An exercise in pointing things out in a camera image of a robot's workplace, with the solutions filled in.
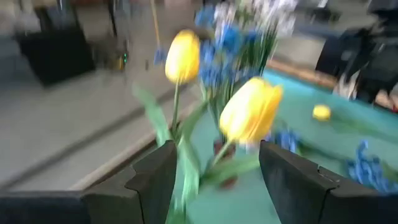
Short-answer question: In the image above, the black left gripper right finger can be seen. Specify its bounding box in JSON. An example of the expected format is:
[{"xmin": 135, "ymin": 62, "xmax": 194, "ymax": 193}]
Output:
[{"xmin": 258, "ymin": 140, "xmax": 398, "ymax": 224}]

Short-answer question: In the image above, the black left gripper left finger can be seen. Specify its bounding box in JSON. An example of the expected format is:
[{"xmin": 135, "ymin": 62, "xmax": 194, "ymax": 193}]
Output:
[{"xmin": 0, "ymin": 139, "xmax": 178, "ymax": 224}]

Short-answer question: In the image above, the yellow artificial tulip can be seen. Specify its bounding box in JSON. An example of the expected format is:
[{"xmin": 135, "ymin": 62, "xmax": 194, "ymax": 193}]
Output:
[
  {"xmin": 312, "ymin": 104, "xmax": 332, "ymax": 122},
  {"xmin": 174, "ymin": 77, "xmax": 284, "ymax": 218},
  {"xmin": 132, "ymin": 29, "xmax": 201, "ymax": 147}
]

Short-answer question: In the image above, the red glass vase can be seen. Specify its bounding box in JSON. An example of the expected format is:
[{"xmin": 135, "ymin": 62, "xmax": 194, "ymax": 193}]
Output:
[{"xmin": 213, "ymin": 138, "xmax": 240, "ymax": 190}]

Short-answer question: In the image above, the green table mat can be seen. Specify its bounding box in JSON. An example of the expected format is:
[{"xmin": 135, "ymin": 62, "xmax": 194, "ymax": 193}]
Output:
[{"xmin": 167, "ymin": 68, "xmax": 398, "ymax": 224}]

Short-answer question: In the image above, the large black box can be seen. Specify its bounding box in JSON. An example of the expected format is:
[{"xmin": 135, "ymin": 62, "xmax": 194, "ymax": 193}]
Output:
[{"xmin": 15, "ymin": 27, "xmax": 97, "ymax": 86}]

